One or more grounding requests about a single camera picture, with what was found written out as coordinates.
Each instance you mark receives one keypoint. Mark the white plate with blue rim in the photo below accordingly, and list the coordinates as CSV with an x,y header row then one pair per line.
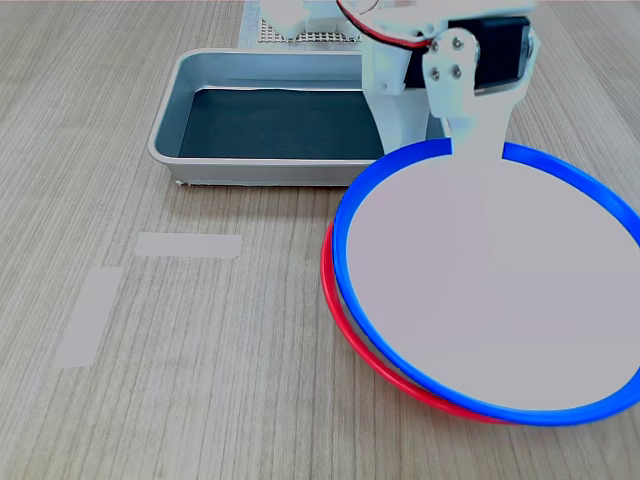
x,y
490,290

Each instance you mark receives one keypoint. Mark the white plate with red rim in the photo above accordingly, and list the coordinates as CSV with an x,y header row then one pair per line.
x,y
327,280

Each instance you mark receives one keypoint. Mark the steel tray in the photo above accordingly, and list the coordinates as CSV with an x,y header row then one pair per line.
x,y
250,172

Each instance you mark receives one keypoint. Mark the pale tape strip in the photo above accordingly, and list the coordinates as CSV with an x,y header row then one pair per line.
x,y
190,245
90,320

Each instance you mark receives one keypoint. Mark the pale perforated base plate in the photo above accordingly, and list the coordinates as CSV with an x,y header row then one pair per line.
x,y
320,37

